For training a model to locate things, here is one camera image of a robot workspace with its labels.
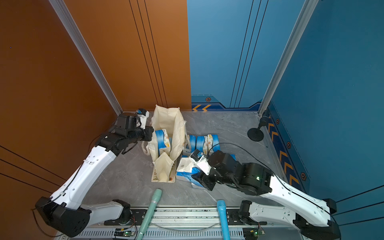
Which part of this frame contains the blue cartoon tissue pack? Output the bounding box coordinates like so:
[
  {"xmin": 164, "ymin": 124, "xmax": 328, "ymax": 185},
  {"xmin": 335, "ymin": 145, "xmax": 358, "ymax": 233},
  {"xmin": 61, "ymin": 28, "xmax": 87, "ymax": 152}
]
[{"xmin": 155, "ymin": 129, "xmax": 171, "ymax": 156}]

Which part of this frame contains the cream floral canvas bag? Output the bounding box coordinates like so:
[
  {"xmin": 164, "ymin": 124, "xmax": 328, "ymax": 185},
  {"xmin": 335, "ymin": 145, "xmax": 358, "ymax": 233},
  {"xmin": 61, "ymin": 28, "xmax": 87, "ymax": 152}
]
[{"xmin": 142, "ymin": 106, "xmax": 186, "ymax": 183}]

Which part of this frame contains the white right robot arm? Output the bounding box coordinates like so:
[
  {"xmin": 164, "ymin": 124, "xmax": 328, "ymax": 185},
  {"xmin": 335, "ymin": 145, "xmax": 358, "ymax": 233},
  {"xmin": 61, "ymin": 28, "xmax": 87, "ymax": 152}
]
[{"xmin": 189, "ymin": 150, "xmax": 341, "ymax": 240}]

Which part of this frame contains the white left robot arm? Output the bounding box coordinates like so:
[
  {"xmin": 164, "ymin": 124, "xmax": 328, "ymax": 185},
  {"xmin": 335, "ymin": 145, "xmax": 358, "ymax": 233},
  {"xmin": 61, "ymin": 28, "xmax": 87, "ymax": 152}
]
[{"xmin": 32, "ymin": 109, "xmax": 154, "ymax": 238}]

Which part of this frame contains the tissue pack right of pair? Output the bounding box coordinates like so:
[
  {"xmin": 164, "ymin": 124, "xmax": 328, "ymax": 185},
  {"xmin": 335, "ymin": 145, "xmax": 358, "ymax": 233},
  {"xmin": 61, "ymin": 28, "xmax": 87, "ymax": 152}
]
[{"xmin": 191, "ymin": 174, "xmax": 205, "ymax": 189}]

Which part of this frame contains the tissue pack of pair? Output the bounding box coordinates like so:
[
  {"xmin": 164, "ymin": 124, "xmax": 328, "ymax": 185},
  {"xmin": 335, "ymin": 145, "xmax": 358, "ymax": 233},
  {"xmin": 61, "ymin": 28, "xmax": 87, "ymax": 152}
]
[
  {"xmin": 191, "ymin": 174, "xmax": 205, "ymax": 189},
  {"xmin": 176, "ymin": 157, "xmax": 201, "ymax": 183}
]

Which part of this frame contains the tissue pack left of pair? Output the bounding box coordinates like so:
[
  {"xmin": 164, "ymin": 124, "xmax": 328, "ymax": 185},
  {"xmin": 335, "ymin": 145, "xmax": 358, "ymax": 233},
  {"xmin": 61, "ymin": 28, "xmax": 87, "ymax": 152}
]
[{"xmin": 176, "ymin": 157, "xmax": 201, "ymax": 183}]

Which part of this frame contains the back row tissue pack left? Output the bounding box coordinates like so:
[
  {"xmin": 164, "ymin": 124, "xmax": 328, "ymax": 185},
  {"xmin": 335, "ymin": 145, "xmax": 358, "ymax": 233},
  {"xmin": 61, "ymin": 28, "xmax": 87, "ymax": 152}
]
[{"xmin": 186, "ymin": 135, "xmax": 197, "ymax": 153}]

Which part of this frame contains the black round-base stand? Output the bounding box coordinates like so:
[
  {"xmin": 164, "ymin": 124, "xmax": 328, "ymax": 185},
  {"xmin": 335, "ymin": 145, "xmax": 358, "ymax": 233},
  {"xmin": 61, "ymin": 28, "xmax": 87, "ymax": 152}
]
[{"xmin": 247, "ymin": 116, "xmax": 269, "ymax": 142}]

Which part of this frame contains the right circuit board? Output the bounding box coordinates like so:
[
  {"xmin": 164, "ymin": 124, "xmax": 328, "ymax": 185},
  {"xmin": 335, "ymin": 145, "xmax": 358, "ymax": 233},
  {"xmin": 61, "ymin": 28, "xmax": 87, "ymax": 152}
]
[{"xmin": 243, "ymin": 228, "xmax": 265, "ymax": 240}]

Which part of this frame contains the circuit board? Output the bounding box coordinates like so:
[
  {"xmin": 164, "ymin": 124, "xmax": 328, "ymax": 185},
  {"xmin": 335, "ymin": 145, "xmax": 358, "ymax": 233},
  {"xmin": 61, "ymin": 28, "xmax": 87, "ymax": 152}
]
[
  {"xmin": 243, "ymin": 228, "xmax": 265, "ymax": 240},
  {"xmin": 113, "ymin": 228, "xmax": 136, "ymax": 240}
]

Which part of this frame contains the left circuit board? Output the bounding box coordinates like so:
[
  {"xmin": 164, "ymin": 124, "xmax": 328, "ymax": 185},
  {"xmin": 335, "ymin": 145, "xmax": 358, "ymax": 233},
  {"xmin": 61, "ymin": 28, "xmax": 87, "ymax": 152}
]
[{"xmin": 113, "ymin": 228, "xmax": 136, "ymax": 240}]

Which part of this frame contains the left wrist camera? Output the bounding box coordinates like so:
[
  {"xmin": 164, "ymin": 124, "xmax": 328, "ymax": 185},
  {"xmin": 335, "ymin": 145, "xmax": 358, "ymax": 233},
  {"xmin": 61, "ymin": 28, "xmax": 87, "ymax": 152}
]
[{"xmin": 136, "ymin": 109, "xmax": 150, "ymax": 130}]

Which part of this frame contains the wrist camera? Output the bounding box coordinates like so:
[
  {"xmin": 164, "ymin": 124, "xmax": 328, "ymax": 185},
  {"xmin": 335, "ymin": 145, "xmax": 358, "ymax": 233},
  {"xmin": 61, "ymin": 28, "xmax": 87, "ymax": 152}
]
[
  {"xmin": 189, "ymin": 149, "xmax": 212, "ymax": 176},
  {"xmin": 136, "ymin": 109, "xmax": 150, "ymax": 130}
]

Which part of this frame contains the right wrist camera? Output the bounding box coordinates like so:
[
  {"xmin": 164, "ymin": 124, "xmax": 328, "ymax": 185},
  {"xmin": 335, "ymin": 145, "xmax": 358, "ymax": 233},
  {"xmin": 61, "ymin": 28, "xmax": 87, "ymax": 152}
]
[{"xmin": 189, "ymin": 149, "xmax": 212, "ymax": 176}]

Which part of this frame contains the blue handle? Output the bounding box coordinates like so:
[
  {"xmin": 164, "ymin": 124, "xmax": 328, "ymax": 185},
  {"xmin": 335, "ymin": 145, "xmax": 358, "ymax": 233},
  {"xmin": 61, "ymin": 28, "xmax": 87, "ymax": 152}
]
[{"xmin": 217, "ymin": 200, "xmax": 230, "ymax": 240}]

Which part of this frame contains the green handle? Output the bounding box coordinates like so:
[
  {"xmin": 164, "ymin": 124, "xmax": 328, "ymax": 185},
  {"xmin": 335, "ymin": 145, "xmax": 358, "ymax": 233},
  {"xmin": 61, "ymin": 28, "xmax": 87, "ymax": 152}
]
[{"xmin": 136, "ymin": 189, "xmax": 162, "ymax": 240}]

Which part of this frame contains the aluminium front rail frame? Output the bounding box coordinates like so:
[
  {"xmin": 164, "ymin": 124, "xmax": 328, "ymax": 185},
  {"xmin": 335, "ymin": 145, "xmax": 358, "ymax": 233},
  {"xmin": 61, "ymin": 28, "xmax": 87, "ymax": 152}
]
[{"xmin": 75, "ymin": 207, "xmax": 306, "ymax": 240}]

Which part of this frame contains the aluminium corner post left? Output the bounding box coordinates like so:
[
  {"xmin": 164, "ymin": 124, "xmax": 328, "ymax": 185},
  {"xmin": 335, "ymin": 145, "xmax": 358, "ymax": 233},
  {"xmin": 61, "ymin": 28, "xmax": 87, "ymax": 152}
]
[{"xmin": 49, "ymin": 0, "xmax": 123, "ymax": 115}]

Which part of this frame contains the aluminium corner post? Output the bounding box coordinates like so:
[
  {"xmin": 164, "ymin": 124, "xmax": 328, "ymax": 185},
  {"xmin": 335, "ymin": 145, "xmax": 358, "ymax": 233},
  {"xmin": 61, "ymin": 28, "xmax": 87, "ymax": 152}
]
[
  {"xmin": 49, "ymin": 0, "xmax": 123, "ymax": 115},
  {"xmin": 258, "ymin": 0, "xmax": 319, "ymax": 118}
]

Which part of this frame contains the aluminium corner post right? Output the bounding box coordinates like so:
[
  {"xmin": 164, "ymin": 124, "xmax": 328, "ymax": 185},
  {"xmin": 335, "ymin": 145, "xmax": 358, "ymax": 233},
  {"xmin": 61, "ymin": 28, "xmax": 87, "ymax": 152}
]
[{"xmin": 258, "ymin": 0, "xmax": 319, "ymax": 118}]

